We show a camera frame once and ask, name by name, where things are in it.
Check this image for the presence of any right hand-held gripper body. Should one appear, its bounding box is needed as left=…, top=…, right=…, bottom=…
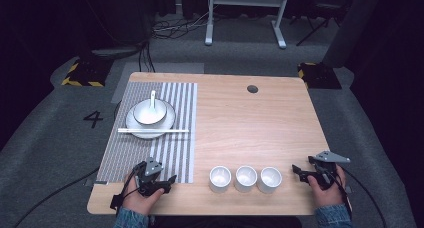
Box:
left=307, top=150, right=352, bottom=191

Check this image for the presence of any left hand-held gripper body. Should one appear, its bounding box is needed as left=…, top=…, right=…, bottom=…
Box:
left=135, top=156, right=167, bottom=198

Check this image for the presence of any person's right hand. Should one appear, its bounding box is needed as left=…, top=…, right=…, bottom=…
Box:
left=306, top=164, right=348, bottom=209

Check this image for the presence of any person's left hand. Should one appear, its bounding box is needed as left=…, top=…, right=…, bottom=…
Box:
left=123, top=173, right=166, bottom=216

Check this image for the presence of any grey striped placemat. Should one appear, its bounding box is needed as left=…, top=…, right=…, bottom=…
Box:
left=95, top=81, right=198, bottom=184

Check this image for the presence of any white cup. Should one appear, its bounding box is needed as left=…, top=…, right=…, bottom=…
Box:
left=234, top=165, right=258, bottom=193
left=257, top=166, right=283, bottom=194
left=208, top=165, right=233, bottom=194

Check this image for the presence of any white chopstick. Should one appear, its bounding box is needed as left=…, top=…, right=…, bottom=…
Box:
left=117, top=129, right=190, bottom=135
left=117, top=127, right=190, bottom=133

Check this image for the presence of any white plate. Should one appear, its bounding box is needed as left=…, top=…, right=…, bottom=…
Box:
left=125, top=99, right=177, bottom=140

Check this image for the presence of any white bowl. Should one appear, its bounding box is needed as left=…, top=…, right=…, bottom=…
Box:
left=132, top=98, right=168, bottom=126

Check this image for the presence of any white spoon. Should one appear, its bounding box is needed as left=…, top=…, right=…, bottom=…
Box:
left=146, top=89, right=159, bottom=117

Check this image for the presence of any black yellow striped stand base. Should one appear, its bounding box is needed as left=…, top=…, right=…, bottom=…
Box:
left=297, top=61, right=343, bottom=90
left=61, top=58, right=113, bottom=88

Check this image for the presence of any grey stand foot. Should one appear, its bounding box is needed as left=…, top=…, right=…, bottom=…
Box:
left=90, top=45, right=142, bottom=60

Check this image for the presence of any black tripod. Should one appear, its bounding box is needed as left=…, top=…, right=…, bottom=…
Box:
left=289, top=1, right=344, bottom=48

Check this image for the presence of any grey column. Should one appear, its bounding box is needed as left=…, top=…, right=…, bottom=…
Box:
left=321, top=0, right=385, bottom=69

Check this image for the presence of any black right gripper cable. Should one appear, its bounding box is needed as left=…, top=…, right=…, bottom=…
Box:
left=328, top=164, right=388, bottom=228

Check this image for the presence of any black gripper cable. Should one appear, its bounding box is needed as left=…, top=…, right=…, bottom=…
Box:
left=328, top=164, right=388, bottom=228
left=12, top=166, right=138, bottom=228

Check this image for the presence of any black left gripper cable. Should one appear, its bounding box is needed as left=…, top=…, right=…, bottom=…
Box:
left=12, top=166, right=138, bottom=228

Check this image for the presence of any bundle of floor cables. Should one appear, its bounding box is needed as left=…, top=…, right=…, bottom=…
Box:
left=151, top=7, right=214, bottom=41

